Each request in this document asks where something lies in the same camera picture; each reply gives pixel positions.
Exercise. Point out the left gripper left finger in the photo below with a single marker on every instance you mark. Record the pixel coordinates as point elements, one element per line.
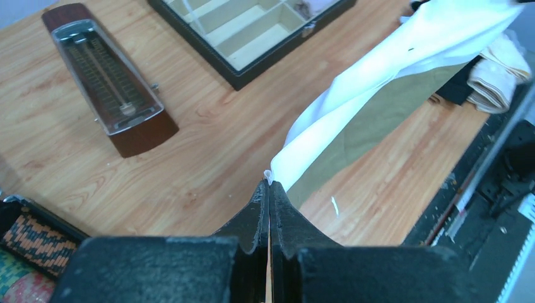
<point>227,266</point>

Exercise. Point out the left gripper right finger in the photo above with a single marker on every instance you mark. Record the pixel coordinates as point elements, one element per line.
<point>308,266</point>

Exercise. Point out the olive green white underwear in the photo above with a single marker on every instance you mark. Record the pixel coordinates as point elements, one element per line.
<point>372,97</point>

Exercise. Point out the black underwear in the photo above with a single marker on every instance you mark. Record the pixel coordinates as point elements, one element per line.
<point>456,89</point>

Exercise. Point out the beige underwear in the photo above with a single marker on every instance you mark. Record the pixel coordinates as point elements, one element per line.
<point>496,76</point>

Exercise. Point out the wooden metronome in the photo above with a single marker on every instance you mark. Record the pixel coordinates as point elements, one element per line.
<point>124,104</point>

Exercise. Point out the orange black chip stack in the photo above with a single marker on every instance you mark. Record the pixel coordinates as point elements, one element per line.
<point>39,243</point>

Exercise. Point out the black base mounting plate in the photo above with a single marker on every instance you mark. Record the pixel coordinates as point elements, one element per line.
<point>484,209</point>

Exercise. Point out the black poker chip case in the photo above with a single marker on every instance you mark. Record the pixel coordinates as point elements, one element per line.
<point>14,205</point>

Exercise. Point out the green red chip stack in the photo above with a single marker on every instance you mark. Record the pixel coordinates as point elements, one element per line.
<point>22,283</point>

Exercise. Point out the black compartment display box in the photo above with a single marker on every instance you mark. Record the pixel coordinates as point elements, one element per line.
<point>242,39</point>

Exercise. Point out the pink cloth in box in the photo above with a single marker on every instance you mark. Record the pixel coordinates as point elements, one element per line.
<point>311,8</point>

